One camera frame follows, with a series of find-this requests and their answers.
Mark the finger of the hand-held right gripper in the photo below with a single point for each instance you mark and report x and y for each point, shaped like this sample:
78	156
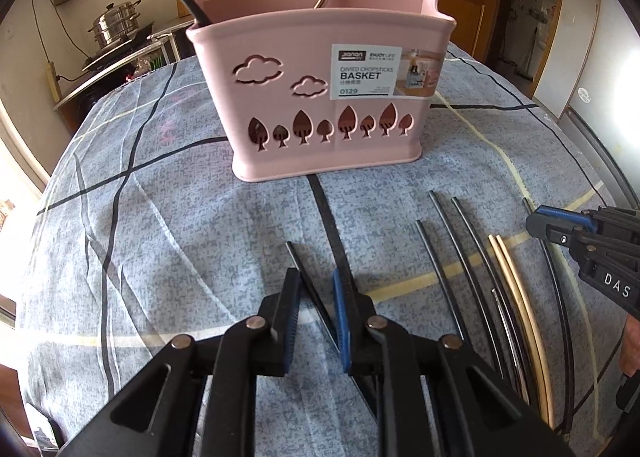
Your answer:
547	231
565	218

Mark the pink plastic chopstick basket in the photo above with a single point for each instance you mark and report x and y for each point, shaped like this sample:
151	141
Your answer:
225	137

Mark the steel steamer pot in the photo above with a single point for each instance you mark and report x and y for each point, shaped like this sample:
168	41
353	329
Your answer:
115	24

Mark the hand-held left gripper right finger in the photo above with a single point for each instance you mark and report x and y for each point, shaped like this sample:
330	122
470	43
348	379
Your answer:
341	322

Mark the wooden chopstick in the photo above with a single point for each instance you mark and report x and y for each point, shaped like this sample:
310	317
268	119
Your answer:
524	312
532	312

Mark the person's right hand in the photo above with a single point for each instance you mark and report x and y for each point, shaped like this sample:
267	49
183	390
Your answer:
631	349

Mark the wall power strip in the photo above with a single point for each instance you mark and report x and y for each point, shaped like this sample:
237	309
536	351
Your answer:
51	82

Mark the silver fridge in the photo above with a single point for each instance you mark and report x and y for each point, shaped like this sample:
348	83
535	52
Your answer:
585	62

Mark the blue checked tablecloth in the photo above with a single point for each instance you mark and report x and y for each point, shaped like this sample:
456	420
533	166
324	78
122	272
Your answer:
175	237

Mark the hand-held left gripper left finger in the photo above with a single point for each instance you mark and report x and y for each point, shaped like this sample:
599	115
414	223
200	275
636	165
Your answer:
287	317

